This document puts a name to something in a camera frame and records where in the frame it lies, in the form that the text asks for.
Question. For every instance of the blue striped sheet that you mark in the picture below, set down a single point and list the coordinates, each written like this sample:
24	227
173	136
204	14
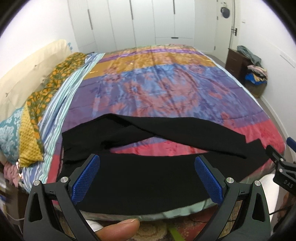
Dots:
51	124

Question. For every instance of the colourful tie-dye bedspread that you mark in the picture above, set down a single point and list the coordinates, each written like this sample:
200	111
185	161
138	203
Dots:
170	81

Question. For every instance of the orange floral green cloth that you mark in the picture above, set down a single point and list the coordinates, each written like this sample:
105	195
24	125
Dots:
39	100

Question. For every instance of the left hand thumb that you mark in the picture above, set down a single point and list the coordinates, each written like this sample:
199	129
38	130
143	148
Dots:
121	231

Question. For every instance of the pile of clothes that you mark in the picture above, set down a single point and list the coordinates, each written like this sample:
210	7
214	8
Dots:
256	74

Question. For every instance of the cream headboard cushion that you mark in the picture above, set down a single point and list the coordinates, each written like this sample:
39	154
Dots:
23	79

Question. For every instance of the yellow dotted pillow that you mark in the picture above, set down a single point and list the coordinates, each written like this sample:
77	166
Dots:
30	145

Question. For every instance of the black pants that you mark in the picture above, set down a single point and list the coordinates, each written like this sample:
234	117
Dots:
130	184

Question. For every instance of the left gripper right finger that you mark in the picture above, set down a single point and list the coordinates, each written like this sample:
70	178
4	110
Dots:
252	222

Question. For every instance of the teal floral pillow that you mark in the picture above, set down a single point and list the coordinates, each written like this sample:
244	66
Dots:
10	136

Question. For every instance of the white door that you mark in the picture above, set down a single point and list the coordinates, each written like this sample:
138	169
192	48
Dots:
227	28

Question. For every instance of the pink crumpled cloth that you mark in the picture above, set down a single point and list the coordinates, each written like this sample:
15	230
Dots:
12	173

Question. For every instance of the white trouser leg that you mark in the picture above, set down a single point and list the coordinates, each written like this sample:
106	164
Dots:
273	192

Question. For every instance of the white wardrobe doors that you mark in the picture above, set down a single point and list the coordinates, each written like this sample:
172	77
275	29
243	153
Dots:
106	26

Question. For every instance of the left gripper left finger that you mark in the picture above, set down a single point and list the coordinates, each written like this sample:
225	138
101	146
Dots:
41	222

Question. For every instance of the dark wooden nightstand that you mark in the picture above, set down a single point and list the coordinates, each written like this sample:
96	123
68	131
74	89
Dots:
236	64

